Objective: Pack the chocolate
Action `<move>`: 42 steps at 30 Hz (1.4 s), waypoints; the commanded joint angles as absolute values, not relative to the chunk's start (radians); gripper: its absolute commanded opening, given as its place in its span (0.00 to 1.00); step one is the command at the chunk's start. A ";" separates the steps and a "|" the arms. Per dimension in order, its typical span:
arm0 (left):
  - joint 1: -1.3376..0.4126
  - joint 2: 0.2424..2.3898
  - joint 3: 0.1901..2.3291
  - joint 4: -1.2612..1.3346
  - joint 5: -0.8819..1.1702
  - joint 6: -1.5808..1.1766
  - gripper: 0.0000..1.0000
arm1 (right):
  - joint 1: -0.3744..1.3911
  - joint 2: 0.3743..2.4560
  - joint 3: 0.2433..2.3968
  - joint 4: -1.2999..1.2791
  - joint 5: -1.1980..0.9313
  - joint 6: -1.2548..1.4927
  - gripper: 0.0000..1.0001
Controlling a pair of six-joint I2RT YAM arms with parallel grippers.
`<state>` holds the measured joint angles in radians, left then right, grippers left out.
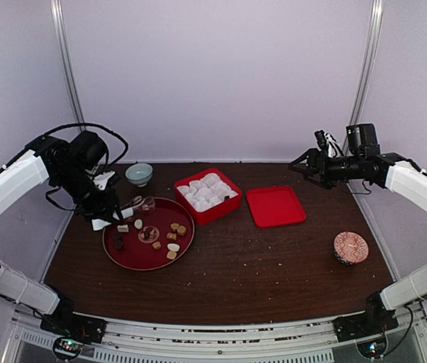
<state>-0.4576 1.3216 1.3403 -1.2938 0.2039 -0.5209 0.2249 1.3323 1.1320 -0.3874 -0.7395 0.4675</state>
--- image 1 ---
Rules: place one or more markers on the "white oval chocolate lower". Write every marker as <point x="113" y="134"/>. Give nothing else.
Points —
<point x="173" y="247"/>

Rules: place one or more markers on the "red patterned small dish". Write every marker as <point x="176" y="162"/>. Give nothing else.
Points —
<point x="350" y="248"/>

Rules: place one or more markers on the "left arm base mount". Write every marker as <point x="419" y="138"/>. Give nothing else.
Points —
<point x="72" y="339"/>

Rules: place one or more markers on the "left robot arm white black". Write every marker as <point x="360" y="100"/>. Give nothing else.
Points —
<point x="48" y="179"/>

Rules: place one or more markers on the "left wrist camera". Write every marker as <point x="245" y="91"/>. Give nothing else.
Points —
<point x="101" y="180"/>

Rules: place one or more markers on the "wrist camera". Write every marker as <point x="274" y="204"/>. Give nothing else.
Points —
<point x="101" y="180"/>
<point x="327" y="143"/>

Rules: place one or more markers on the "pale green ceramic bowl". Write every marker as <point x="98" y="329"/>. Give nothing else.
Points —
<point x="139" y="174"/>

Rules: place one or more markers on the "aluminium front rail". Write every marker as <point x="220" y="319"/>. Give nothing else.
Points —
<point x="314" y="340"/>

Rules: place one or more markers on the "round red tray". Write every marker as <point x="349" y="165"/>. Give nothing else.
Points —
<point x="146" y="249"/>

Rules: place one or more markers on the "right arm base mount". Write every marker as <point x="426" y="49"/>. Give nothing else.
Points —
<point x="365" y="329"/>

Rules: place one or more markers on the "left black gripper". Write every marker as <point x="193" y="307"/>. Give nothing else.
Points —
<point x="104" y="208"/>

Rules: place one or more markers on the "silver serving tongs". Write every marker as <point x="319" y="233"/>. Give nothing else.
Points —
<point x="138" y="205"/>

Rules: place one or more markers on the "red square tin box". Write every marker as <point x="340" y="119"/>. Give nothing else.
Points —
<point x="203" y="195"/>

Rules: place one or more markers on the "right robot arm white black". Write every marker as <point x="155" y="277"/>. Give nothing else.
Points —
<point x="403" y="193"/>

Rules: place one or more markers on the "red tin lid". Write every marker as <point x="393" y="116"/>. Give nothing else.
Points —
<point x="275" y="207"/>

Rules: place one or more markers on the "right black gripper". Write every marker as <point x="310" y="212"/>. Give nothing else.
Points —
<point x="315" y="155"/>

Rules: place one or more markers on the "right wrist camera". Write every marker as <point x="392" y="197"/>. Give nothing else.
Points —
<point x="327" y="143"/>

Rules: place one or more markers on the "white oval chocolate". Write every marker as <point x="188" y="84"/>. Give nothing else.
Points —
<point x="138" y="224"/>
<point x="173" y="247"/>

